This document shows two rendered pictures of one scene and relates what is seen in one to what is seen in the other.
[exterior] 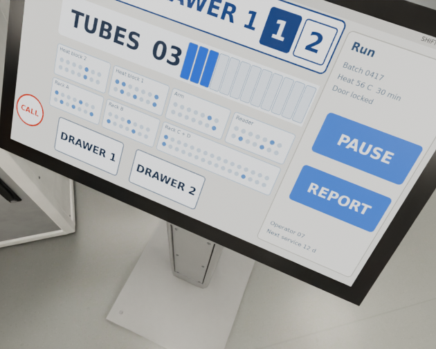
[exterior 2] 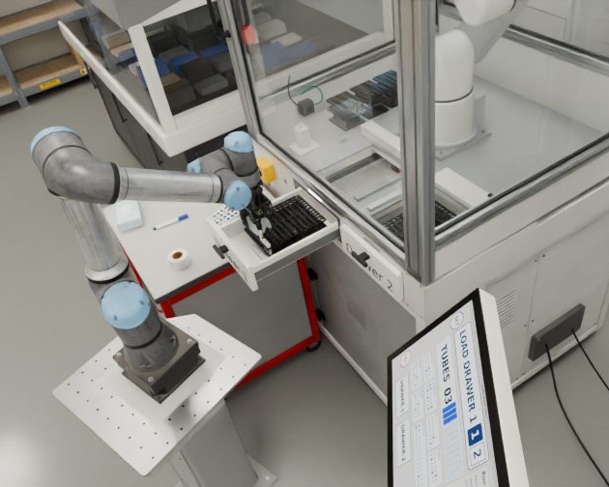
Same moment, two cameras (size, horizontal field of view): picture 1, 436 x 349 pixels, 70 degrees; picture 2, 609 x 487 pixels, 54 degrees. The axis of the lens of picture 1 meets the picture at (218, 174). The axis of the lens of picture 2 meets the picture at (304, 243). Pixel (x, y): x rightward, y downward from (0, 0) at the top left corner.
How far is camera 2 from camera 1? 0.97 m
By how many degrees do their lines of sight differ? 55
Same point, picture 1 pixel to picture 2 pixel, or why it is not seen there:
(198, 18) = (464, 396)
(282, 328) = not seen: outside the picture
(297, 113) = (450, 474)
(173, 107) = (430, 417)
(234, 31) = (466, 415)
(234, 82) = (449, 434)
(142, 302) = not seen: outside the picture
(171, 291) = not seen: outside the picture
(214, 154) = (420, 454)
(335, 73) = (471, 474)
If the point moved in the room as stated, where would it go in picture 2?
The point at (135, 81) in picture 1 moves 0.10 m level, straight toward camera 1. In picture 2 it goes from (433, 392) to (392, 418)
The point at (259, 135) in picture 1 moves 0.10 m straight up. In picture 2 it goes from (436, 467) to (436, 438)
